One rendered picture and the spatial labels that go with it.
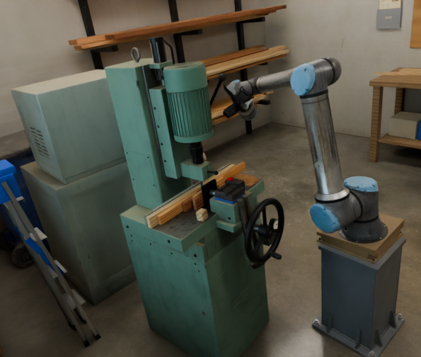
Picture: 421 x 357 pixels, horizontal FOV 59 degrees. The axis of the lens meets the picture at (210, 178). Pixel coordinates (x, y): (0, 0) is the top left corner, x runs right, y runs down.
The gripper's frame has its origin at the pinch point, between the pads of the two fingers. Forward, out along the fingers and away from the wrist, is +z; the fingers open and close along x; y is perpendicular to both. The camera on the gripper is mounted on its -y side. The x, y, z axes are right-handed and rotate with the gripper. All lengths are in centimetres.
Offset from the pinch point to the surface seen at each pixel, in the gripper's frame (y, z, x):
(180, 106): -19.6, 22.2, -6.0
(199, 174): -36.5, 2.2, 13.7
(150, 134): -38.5, 8.4, -14.1
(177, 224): -57, 13, 24
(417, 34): 188, -236, 15
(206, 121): -16.7, 13.8, 3.8
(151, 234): -68, 14, 20
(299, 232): -32, -144, 65
